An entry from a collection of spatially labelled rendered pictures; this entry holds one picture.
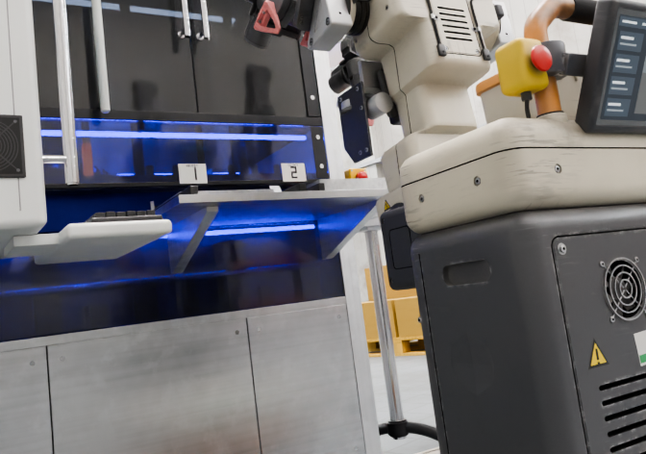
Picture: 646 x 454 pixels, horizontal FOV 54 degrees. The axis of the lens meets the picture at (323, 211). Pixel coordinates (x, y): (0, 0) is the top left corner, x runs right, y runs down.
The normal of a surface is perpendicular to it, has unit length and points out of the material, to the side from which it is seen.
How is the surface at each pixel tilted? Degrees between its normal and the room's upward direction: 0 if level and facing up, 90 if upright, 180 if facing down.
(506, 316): 90
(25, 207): 90
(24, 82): 90
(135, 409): 90
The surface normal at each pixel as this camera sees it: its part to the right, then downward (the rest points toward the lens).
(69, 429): 0.50, -0.18
